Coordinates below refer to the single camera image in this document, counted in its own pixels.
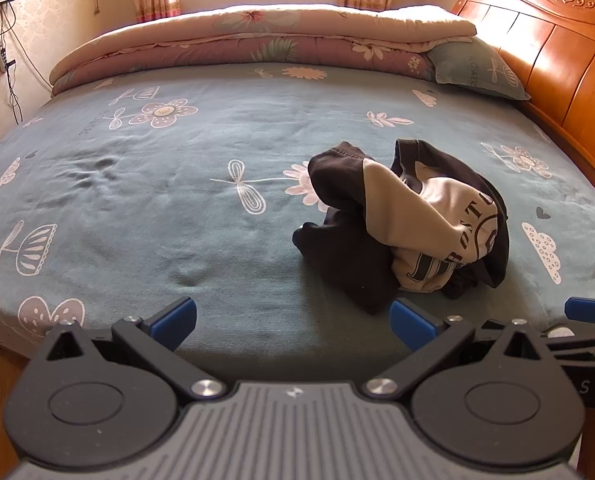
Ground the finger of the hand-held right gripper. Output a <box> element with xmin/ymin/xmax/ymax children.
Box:
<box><xmin>541</xmin><ymin>325</ymin><xmax>595</xmax><ymax>363</ymax></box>
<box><xmin>565</xmin><ymin>296</ymin><xmax>595</xmax><ymax>326</ymax></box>

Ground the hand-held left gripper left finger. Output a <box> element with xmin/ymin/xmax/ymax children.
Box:
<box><xmin>30</xmin><ymin>296</ymin><xmax>228</xmax><ymax>403</ymax></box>

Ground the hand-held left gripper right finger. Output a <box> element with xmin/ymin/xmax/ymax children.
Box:
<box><xmin>365</xmin><ymin>297</ymin><xmax>558</xmax><ymax>403</ymax></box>

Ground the cream and black sweatshirt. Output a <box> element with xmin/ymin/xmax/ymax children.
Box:
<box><xmin>292</xmin><ymin>139</ymin><xmax>511</xmax><ymax>316</ymax></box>

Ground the wooden headboard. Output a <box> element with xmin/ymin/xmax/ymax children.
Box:
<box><xmin>450</xmin><ymin>0</ymin><xmax>595</xmax><ymax>196</ymax></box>

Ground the green printed pillow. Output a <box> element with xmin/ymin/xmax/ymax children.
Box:
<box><xmin>425</xmin><ymin>37</ymin><xmax>531</xmax><ymax>101</ymax></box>

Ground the folded pink floral quilt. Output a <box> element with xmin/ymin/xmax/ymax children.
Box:
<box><xmin>49</xmin><ymin>4</ymin><xmax>478</xmax><ymax>98</ymax></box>

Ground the power strip with cables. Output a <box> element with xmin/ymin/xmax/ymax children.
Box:
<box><xmin>0</xmin><ymin>2</ymin><xmax>26</xmax><ymax>126</ymax></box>

